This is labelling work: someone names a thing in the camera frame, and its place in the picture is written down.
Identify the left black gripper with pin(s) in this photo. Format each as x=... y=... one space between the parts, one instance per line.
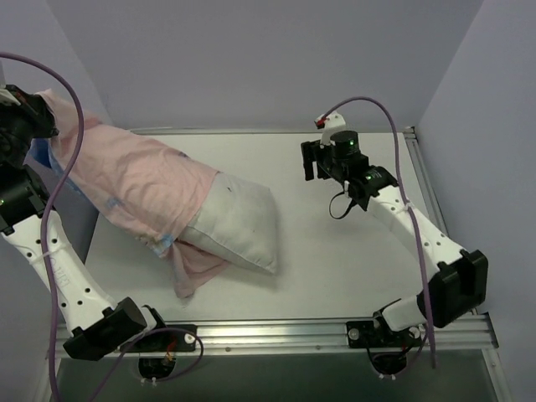
x=32 y=112

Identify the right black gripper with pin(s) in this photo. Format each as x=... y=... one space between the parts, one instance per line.
x=312 y=155

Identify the white pillow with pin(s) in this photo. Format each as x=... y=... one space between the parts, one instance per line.
x=237 y=222

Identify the pink pillowcase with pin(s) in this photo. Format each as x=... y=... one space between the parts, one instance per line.
x=148 y=189

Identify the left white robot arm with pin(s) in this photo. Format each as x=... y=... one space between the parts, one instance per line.
x=98 y=325

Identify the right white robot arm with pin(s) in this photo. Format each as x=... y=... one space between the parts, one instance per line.
x=456 y=278

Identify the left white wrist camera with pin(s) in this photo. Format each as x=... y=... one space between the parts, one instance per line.
x=7 y=98

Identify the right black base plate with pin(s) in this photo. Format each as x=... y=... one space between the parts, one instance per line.
x=370 y=333

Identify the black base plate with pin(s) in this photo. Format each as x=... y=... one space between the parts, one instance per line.
x=179 y=340
x=370 y=333

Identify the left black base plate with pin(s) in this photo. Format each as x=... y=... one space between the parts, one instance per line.
x=179 y=340

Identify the front aluminium rail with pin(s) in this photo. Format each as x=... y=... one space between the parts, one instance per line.
x=268 y=337

